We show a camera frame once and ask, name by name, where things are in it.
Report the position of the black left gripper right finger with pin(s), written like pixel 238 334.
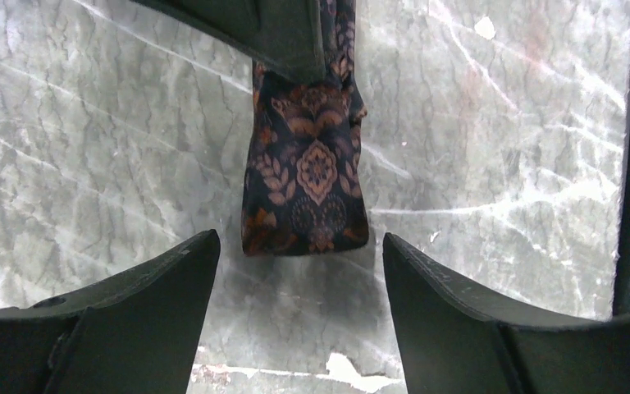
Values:
pixel 457 336

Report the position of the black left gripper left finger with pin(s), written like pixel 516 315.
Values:
pixel 134 332

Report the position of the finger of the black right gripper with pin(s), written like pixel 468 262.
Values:
pixel 285 35

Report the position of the navy orange paisley tie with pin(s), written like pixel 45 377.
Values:
pixel 302 194

